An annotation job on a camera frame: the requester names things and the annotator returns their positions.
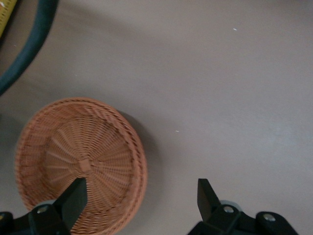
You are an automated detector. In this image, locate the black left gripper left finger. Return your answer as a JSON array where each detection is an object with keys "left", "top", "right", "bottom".
[{"left": 0, "top": 178, "right": 88, "bottom": 235}]

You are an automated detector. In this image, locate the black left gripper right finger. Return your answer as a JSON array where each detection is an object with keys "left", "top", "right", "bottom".
[{"left": 187, "top": 178, "right": 300, "bottom": 235}]

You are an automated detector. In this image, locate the brown round wicker basket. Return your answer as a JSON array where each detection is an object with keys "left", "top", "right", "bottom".
[{"left": 14, "top": 97, "right": 148, "bottom": 235}]

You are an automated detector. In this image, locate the yellow control panel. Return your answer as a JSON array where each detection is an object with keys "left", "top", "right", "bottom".
[{"left": 0, "top": 0, "right": 18, "bottom": 40}]

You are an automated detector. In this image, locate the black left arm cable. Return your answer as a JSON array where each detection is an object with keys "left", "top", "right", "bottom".
[{"left": 0, "top": 0, "right": 60, "bottom": 97}]

